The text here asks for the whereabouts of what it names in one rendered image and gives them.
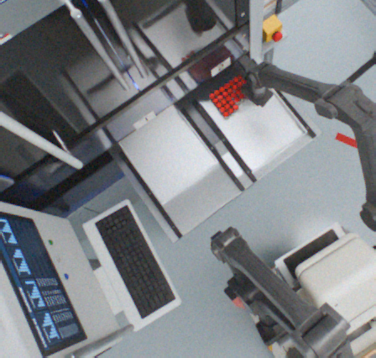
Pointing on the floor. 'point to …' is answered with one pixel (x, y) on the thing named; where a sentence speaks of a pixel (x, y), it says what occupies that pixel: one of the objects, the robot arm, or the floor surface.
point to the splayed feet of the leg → (362, 69)
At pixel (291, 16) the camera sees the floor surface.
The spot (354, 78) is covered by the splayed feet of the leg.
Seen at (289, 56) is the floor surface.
